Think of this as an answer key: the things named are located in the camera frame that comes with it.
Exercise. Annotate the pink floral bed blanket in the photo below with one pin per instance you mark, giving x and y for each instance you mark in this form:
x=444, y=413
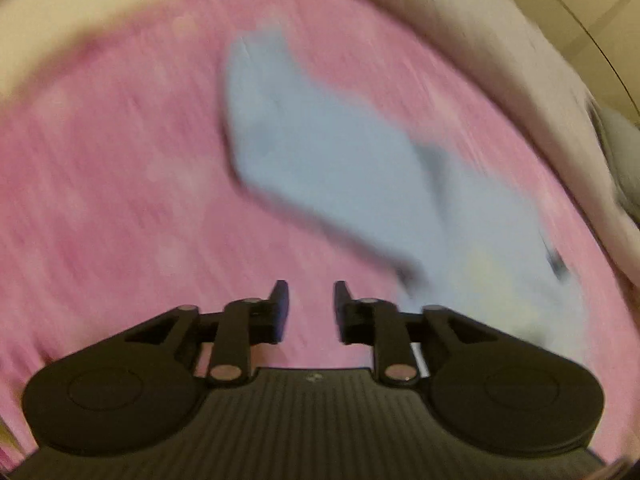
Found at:
x=117, y=201

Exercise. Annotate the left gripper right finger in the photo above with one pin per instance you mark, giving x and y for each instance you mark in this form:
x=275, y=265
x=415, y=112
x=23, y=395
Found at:
x=379, y=325

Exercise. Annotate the grey small pillow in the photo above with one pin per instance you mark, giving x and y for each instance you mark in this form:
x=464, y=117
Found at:
x=619, y=142

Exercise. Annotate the folded striped grey quilt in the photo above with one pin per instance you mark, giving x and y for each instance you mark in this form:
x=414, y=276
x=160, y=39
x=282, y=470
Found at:
x=512, y=61

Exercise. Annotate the cream panel wardrobe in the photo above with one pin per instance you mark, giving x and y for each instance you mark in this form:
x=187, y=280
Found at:
x=600, y=39

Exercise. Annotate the cream quilted headboard cushion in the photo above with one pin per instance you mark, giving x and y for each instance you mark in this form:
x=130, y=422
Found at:
x=34, y=32

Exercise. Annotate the light blue sweatshirt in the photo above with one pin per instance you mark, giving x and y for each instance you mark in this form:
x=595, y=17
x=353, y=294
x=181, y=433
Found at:
x=455, y=236

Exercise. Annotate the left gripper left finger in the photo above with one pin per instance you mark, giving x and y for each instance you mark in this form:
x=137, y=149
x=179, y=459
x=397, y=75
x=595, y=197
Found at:
x=243, y=324

